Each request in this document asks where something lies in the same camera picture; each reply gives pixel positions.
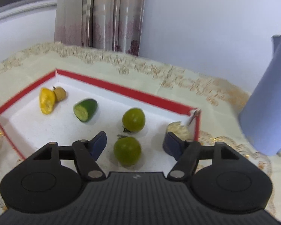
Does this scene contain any dark sugarcane stump piece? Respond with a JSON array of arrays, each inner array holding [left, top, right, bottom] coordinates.
[[163, 121, 192, 155]]

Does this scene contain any green round fruit near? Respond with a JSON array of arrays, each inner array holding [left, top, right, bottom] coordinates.
[[113, 135, 141, 167]]

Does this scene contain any green round fruit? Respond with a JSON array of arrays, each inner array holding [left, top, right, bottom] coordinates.
[[113, 135, 141, 167], [122, 108, 146, 133]]

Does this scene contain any green cucumber piece in tray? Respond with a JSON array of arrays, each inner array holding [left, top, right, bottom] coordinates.
[[73, 99, 98, 122]]

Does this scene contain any red shallow tray box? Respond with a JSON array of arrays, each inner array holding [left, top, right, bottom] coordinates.
[[0, 69, 200, 158]]

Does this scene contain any green round fruit far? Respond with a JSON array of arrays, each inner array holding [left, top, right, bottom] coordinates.
[[122, 108, 146, 133]]

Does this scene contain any embroidered cream tablecloth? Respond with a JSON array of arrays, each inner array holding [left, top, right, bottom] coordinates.
[[0, 41, 277, 218]]

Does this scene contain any brown longan fruit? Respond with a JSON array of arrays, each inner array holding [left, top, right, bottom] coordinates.
[[53, 87, 67, 102]]

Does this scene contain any yellow fruit piece small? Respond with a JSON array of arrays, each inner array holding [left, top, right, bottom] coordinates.
[[39, 88, 56, 115]]

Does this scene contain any blue electric kettle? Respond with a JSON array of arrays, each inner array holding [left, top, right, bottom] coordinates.
[[238, 35, 281, 156]]

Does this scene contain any beige floral curtain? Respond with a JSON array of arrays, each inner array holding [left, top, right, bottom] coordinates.
[[54, 0, 145, 56]]

